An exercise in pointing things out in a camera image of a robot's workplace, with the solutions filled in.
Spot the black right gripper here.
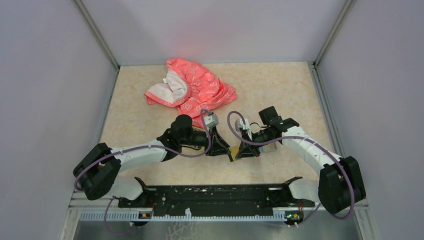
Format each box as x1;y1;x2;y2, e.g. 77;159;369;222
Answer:
235;127;277;159

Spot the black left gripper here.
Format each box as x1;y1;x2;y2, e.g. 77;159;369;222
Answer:
180;126;232;157

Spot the beige blue card holder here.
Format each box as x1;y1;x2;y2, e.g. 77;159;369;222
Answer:
258;142;277;154

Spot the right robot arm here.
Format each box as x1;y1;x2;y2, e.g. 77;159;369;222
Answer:
227;106;367;216

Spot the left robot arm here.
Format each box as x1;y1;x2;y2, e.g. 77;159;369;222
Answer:
72;112;234;207

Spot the pink patterned cloth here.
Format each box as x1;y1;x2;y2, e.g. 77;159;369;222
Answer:
144;58;237;128

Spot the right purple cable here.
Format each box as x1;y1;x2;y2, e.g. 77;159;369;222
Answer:
226;110;356;227

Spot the purple cable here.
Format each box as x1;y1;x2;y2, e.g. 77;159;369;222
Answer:
226;110;356;227
73;108;213;236

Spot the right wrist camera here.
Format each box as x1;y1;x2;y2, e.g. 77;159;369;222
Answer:
234;118;251;132

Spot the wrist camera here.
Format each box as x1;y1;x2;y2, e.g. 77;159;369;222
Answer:
234;118;251;132
203;112;219;131

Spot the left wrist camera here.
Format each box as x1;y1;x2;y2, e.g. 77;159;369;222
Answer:
203;112;219;131

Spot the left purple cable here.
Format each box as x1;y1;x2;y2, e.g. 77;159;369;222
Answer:
73;108;213;236

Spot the white slotted cable duct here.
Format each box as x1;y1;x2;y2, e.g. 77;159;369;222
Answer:
79;210;288;222

